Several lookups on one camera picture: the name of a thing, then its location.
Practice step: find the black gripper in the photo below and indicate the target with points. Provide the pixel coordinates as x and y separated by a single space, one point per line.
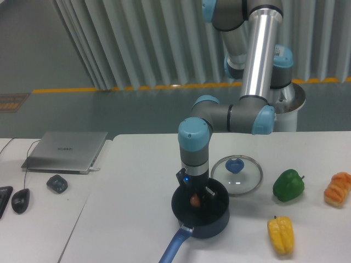
194 184

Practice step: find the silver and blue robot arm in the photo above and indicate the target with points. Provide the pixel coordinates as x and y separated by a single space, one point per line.
253 114

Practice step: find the orange croissant bread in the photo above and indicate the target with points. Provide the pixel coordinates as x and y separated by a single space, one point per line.
338 189

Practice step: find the black keyboard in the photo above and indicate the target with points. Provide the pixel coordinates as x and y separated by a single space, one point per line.
5 194

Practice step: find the black computer mouse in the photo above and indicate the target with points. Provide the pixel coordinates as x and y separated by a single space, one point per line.
20 201

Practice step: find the glass lid blue knob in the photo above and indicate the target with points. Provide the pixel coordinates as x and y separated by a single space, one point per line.
239 174

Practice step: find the green bell pepper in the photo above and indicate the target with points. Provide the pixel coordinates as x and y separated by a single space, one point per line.
288 186

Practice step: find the dark earbuds case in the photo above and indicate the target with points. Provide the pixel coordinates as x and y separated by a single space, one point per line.
57 184

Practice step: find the dark blue saucepan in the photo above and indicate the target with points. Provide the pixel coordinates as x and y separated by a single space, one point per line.
204 222

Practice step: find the silver laptop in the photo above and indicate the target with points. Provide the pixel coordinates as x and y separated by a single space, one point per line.
65 152

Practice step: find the brown egg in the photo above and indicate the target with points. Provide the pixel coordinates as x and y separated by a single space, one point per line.
195 201

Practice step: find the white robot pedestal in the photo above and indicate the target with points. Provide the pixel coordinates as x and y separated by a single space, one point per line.
287 102

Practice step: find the white folding screen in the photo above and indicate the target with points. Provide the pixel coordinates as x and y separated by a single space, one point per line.
166 44

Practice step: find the yellow bell pepper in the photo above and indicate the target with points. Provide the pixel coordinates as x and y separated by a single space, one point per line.
280 230

